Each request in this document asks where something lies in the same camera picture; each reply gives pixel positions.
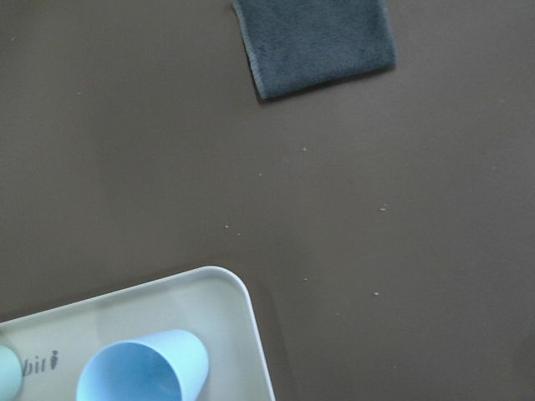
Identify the blue cup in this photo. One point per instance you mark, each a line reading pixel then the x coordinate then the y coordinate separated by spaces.
pixel 169 365

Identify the green cup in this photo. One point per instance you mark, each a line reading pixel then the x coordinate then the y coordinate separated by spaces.
pixel 11 374

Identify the cream rabbit tray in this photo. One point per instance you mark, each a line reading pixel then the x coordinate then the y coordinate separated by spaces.
pixel 53 346

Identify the dark grey folded cloth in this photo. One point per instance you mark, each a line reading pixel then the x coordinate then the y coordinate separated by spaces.
pixel 296 45

